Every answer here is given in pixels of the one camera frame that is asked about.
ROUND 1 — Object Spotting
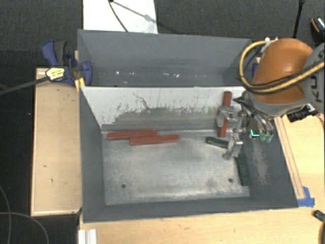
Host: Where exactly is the grey metal bin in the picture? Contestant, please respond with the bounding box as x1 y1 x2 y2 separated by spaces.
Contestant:
77 28 299 223

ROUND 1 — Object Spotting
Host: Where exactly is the black cylinder on white bracket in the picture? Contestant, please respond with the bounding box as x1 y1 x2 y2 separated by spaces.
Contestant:
286 105 319 123

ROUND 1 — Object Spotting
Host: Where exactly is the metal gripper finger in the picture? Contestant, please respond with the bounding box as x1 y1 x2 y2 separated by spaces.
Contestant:
215 105 241 128
222 133 245 161

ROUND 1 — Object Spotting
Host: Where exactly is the pale wood board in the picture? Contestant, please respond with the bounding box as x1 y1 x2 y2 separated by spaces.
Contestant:
30 67 83 217

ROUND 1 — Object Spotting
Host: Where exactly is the dark green flat block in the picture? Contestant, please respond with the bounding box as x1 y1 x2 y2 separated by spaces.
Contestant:
235 152 251 187
205 136 230 149

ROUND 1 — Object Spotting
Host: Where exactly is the red-brown flat block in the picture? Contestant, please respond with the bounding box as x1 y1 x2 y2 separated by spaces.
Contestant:
106 130 159 141
128 134 179 146
218 90 233 138

